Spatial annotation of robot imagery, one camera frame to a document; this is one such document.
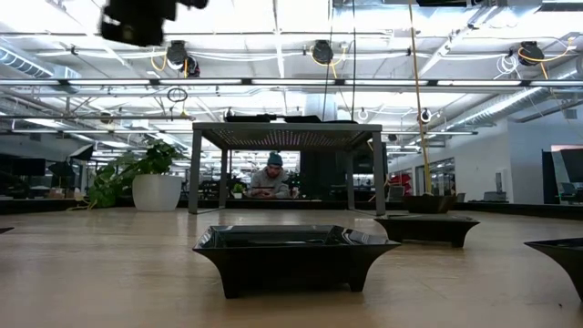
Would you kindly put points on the black oval mini plate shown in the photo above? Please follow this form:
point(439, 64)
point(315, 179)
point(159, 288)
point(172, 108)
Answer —
point(339, 121)

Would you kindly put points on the green plant in white pot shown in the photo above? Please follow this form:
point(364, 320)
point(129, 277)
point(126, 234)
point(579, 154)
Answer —
point(157, 191)

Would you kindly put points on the grey perforated metal shelf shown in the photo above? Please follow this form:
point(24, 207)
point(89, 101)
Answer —
point(273, 136)

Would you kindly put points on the dark desk monitor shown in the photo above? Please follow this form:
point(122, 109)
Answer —
point(28, 167)

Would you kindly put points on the small potted plant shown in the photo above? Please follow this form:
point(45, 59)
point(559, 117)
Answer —
point(238, 191)

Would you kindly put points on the person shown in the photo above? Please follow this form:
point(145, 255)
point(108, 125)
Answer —
point(268, 182)

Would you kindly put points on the silver ventilation duct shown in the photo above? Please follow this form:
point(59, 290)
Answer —
point(23, 64)
point(510, 105)

